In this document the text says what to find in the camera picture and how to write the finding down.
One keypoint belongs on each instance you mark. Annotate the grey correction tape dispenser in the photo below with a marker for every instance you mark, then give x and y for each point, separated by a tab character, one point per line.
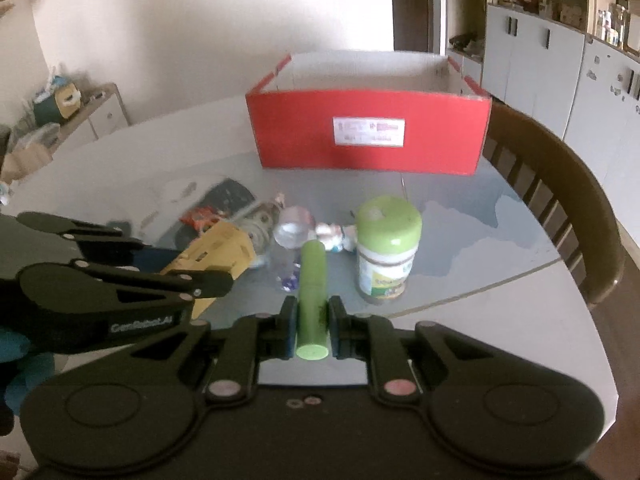
257	225

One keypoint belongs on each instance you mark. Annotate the red snack packet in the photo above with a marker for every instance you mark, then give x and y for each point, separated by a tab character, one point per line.
200	217

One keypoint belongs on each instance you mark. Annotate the green lid plastic jar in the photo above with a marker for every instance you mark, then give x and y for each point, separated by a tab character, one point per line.
387	245

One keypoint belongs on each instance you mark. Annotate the white cabinet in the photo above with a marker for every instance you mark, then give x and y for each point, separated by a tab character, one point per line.
550	65

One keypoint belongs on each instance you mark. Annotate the person's left hand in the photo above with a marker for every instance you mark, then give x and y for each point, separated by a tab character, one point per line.
20	380

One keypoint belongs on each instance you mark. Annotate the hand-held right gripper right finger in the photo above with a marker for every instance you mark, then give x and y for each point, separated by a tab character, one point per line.
334	327

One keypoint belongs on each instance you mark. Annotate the teal tissue box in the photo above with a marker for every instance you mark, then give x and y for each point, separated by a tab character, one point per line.
57	102

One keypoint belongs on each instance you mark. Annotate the green plastic tube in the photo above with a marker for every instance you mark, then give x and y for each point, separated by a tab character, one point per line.
312	295

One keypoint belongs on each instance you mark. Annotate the dark wooden door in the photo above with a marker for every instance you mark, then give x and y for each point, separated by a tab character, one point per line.
412	5

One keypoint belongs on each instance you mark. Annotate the red cardboard box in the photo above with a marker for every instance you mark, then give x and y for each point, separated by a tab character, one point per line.
365	130

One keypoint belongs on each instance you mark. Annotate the brown wooden chair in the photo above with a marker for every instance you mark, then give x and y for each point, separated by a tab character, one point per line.
565	180

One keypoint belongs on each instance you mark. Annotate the yellow toy truck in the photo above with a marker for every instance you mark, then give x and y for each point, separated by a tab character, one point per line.
220	250

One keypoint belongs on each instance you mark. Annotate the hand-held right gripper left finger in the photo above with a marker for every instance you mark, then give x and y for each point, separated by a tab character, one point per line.
288	327

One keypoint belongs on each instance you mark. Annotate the dark grey remote control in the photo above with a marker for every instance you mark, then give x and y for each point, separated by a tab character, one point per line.
227	195

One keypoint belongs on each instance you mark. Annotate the clear bottle with blue beads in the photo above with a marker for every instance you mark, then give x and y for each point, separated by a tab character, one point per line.
292	232

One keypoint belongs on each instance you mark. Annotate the wooden side table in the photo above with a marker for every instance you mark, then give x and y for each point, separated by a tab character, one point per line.
102	110

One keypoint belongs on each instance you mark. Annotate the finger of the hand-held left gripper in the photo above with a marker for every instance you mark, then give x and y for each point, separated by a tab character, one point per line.
165	280
100	240

